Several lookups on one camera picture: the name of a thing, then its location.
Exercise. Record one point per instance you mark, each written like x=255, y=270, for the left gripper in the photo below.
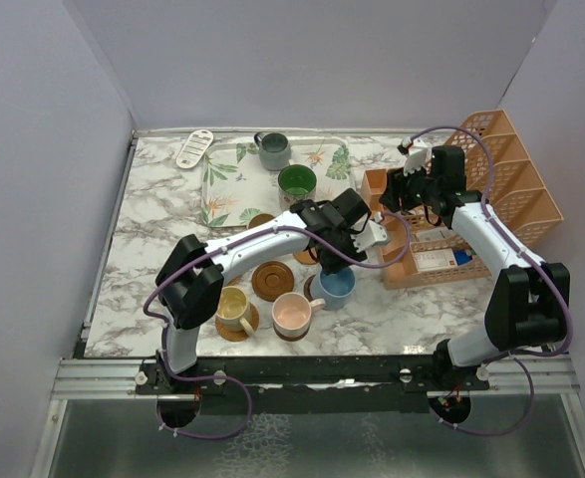
x=331, y=265

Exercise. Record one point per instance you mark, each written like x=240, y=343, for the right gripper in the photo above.
x=397, y=189

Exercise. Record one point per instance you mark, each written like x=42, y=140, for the light blue mug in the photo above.
x=335, y=289

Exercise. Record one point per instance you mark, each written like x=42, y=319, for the tan brown mug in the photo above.
x=259, y=220

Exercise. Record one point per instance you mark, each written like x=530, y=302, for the grey blue mug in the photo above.
x=274, y=150

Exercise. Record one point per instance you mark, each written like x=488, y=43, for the pink mug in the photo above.
x=292, y=313

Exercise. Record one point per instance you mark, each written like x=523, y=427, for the dark walnut coaster front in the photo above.
x=289, y=338

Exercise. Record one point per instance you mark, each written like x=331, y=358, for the dark walnut coaster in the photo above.
x=307, y=288
x=289, y=338

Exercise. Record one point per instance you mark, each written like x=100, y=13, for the yellow mug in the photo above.
x=234, y=311

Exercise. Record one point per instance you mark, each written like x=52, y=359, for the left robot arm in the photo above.
x=190, y=282

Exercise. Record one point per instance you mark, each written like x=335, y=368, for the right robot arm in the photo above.
x=529, y=304

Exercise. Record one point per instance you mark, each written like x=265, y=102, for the light wood coaster right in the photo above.
x=305, y=258

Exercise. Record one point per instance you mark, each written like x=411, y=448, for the large brown wood coaster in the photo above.
x=272, y=279

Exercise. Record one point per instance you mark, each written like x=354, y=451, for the woven rattan coaster front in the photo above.
x=240, y=335

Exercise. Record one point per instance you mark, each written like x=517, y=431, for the green floral mug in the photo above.
x=296, y=183

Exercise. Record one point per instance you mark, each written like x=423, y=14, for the orange plastic file organizer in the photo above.
x=517, y=193

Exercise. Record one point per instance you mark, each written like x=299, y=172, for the stapler box in organizer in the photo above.
x=439, y=249

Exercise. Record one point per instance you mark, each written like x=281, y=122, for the floral serving tray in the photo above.
x=235, y=186

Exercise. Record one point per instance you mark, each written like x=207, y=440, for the white barcode tag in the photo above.
x=194, y=148

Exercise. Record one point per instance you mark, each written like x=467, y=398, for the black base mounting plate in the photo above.
x=307, y=384

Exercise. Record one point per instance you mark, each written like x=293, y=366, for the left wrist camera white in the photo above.
x=373, y=235

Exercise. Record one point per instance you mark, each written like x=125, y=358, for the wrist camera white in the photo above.
x=416, y=153
x=373, y=235

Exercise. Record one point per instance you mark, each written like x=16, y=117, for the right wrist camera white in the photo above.
x=416, y=153

